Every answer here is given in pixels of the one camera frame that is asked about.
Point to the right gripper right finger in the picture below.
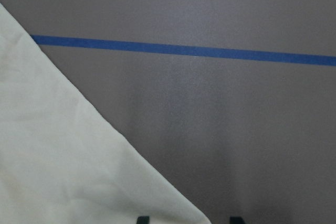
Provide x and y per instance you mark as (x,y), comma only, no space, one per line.
(236,220)

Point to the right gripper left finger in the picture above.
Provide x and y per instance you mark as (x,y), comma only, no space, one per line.
(143,220)

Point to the beige long sleeve shirt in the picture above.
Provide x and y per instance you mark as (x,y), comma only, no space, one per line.
(61,161)

